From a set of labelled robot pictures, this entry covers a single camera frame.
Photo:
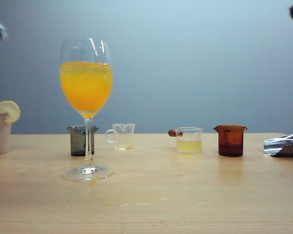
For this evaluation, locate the clear glass measuring cup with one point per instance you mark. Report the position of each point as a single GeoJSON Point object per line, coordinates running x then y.
{"type": "Point", "coordinates": [123, 136]}

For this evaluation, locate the white paper cup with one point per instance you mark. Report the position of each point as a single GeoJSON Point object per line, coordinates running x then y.
{"type": "Point", "coordinates": [0, 134]}

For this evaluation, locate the grey smoked glass measuring cup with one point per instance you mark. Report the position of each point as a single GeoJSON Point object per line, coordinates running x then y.
{"type": "Point", "coordinates": [77, 143]}

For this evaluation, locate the amber glass measuring cup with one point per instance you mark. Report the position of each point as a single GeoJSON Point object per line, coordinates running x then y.
{"type": "Point", "coordinates": [230, 143]}

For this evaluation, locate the yellow lemon slice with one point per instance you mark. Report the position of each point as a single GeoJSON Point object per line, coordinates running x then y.
{"type": "Point", "coordinates": [11, 111]}

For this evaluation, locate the tall stemmed wine glass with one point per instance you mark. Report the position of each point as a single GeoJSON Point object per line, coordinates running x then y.
{"type": "Point", "coordinates": [86, 92]}

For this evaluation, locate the stainless steel scoop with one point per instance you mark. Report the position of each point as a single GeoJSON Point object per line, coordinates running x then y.
{"type": "Point", "coordinates": [285, 146]}

